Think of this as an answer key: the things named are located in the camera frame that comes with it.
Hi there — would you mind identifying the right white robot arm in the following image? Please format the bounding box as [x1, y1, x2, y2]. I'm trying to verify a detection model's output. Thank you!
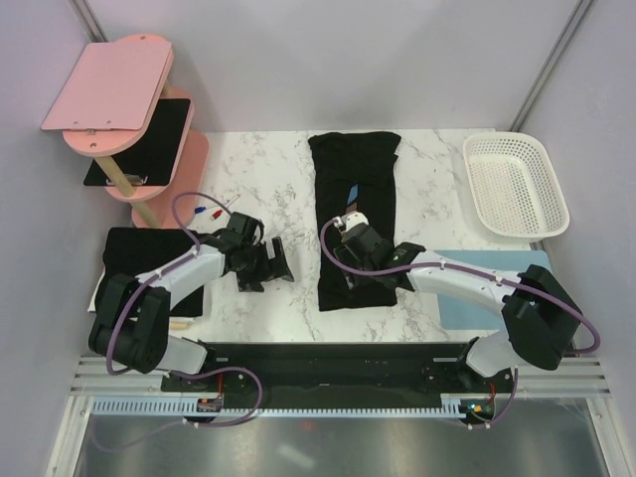
[323, 213, 581, 392]

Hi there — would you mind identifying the folded black t shirt stack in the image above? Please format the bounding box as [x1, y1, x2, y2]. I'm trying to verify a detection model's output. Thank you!
[92, 228, 194, 310]

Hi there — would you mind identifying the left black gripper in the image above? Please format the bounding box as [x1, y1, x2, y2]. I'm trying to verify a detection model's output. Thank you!
[237, 237, 293, 292]

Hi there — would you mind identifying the white slotted cable duct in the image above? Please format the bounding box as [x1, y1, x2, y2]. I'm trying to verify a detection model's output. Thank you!
[90, 397, 475, 418]

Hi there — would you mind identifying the black graphic t shirt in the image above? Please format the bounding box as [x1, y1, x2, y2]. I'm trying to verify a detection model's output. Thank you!
[308, 131, 401, 312]

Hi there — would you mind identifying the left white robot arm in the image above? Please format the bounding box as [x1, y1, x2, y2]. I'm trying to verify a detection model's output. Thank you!
[88, 212, 294, 391]

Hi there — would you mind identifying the white plastic basket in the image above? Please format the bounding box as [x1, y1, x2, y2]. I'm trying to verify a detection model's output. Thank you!
[463, 131, 570, 242]

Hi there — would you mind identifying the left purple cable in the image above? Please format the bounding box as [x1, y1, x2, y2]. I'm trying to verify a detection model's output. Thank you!
[88, 192, 264, 452]

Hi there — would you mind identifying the pink three tier shelf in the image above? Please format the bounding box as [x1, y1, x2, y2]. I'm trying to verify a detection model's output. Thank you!
[42, 34, 209, 229]

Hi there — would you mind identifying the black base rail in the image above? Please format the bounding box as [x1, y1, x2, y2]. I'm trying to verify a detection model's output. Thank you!
[162, 343, 513, 398]

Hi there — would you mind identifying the light blue mat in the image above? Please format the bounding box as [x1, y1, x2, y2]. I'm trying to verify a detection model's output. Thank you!
[439, 248, 556, 330]

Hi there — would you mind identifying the black clipboard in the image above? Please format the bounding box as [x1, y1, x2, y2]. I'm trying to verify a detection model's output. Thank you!
[113, 98, 191, 186]

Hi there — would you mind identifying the pink clipboard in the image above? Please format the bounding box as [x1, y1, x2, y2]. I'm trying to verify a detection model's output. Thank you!
[42, 38, 171, 130]

